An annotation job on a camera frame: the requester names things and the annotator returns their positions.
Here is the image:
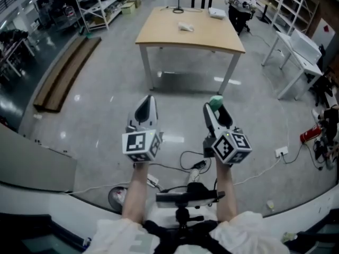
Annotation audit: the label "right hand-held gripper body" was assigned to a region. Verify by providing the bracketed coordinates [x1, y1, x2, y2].
[202, 127, 253, 166]

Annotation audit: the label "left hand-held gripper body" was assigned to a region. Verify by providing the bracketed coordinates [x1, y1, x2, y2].
[121, 125, 163, 164]

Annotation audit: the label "green soft object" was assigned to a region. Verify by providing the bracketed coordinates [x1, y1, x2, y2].
[209, 95, 224, 113]

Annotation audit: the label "mint green and white plastic object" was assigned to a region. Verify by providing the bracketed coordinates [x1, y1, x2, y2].
[177, 22, 195, 33]

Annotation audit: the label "person's left forearm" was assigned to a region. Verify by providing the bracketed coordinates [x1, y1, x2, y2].
[121, 161, 149, 224]

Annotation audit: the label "person's right forearm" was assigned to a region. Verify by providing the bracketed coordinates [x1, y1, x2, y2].
[215, 160, 238, 224]

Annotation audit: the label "white power strip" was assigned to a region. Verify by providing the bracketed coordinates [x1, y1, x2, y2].
[147, 173, 160, 188]
[275, 146, 289, 159]

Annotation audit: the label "person's white shoe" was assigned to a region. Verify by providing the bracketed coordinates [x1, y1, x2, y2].
[188, 168, 201, 183]

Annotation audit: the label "black trash bin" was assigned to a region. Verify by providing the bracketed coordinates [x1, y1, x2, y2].
[108, 186, 128, 213]

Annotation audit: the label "brown wooden planks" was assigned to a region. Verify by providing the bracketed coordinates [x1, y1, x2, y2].
[33, 37, 102, 113]

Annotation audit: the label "red fire extinguisher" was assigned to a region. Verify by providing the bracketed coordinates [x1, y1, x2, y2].
[299, 124, 323, 144]

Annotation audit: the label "wooden table with white legs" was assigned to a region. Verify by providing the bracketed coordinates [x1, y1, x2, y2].
[135, 6, 246, 95]

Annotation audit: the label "person's white shirt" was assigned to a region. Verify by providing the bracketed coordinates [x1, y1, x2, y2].
[88, 211, 291, 254]

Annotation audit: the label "white side table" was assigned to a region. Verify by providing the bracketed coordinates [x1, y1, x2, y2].
[262, 30, 324, 101]

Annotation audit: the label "grey cabinet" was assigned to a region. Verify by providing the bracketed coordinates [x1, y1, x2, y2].
[0, 123, 78, 193]

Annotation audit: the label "white box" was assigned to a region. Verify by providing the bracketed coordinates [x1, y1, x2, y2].
[290, 29, 323, 64]

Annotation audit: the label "white book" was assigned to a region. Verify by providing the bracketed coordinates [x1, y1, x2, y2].
[208, 7, 227, 19]

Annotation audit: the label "pale green box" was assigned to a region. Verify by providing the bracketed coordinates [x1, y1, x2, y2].
[121, 2, 137, 15]

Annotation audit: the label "white shelf rack with goods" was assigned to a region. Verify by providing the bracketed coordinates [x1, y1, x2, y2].
[71, 0, 133, 32]

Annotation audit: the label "empty white shelf rack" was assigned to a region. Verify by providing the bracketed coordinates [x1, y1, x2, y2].
[255, 0, 320, 36]

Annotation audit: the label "black chest camera mount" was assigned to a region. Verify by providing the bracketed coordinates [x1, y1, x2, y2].
[155, 182, 226, 230]

